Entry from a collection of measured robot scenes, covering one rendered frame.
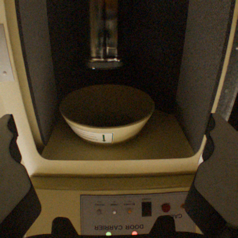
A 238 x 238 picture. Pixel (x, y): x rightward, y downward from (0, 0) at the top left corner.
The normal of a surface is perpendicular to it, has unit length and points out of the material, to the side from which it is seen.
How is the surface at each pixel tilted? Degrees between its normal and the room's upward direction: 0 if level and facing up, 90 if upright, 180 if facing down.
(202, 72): 90
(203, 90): 90
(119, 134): 66
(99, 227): 135
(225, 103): 90
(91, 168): 90
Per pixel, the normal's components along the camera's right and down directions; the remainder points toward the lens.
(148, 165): 0.03, 0.53
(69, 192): 0.03, -0.22
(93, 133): -0.16, 0.82
